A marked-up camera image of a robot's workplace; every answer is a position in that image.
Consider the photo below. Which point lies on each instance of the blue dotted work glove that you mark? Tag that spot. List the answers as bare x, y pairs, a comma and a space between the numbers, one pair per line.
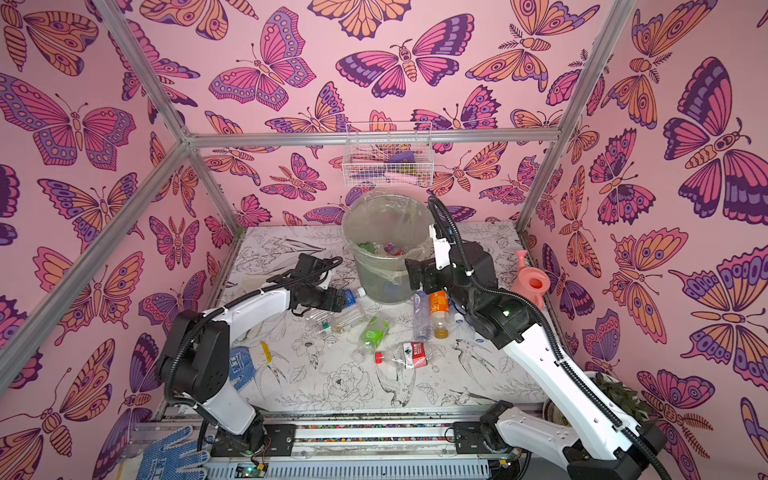
174, 457

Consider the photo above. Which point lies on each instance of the pink plastic watering can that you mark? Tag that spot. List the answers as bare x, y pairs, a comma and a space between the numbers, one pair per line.
530, 282

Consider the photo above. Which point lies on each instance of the blue label bottle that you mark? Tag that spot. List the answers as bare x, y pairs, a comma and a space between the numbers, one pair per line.
352, 303

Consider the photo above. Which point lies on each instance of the purple label clear bottle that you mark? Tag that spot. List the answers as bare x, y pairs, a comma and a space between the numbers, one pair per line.
422, 328

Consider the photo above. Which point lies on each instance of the potted green plant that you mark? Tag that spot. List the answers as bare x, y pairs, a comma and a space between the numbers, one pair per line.
620, 394

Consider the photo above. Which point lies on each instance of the orange label bottle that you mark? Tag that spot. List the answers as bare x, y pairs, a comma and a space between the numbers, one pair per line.
439, 314

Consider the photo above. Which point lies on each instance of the clear green cap bottle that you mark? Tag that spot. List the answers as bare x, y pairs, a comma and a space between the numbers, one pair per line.
339, 322

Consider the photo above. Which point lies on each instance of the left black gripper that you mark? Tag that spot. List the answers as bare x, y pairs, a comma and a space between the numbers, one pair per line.
331, 295

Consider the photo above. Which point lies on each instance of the green plastic bottle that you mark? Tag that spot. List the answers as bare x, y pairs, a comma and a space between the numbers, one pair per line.
368, 246

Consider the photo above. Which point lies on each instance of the grey mesh waste bin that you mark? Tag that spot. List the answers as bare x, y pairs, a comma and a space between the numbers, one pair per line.
382, 217

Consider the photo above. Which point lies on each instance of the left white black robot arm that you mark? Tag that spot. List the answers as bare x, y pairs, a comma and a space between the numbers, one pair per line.
194, 363

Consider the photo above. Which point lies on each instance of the red white label bottle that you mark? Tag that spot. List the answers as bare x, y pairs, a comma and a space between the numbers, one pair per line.
406, 355

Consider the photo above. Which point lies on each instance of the lime green label bottle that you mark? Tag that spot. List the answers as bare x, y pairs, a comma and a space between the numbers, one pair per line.
370, 338

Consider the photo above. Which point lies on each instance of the white wire wall basket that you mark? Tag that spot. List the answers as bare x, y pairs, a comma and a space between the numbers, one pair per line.
388, 153

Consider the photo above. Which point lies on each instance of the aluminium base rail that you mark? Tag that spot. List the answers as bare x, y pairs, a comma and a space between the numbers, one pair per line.
423, 445

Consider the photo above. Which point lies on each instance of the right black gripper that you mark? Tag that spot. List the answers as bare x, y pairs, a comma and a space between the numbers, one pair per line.
424, 275

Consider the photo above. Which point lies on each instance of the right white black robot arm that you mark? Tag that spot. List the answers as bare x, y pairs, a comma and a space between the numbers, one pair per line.
602, 441

